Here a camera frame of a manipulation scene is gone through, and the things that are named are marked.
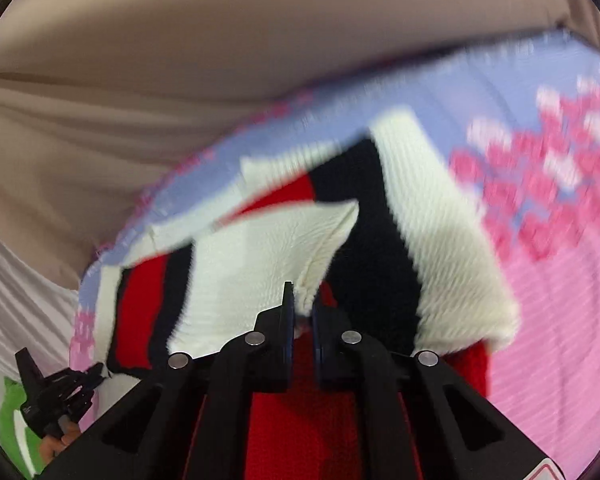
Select person's left hand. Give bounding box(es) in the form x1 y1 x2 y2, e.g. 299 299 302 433
39 417 82 465

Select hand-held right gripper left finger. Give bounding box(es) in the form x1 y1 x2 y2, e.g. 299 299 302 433
39 281 296 480

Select red white black knit sweater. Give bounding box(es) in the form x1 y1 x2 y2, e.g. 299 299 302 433
105 107 522 480

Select green white cloth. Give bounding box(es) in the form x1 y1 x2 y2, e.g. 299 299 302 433
0 375 46 479

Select beige cloth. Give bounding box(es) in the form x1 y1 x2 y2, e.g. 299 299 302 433
0 0 600 292

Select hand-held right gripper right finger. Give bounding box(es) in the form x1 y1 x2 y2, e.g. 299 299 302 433
311 299 567 480

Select blue pink knit blanket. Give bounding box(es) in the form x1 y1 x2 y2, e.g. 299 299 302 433
69 29 600 480

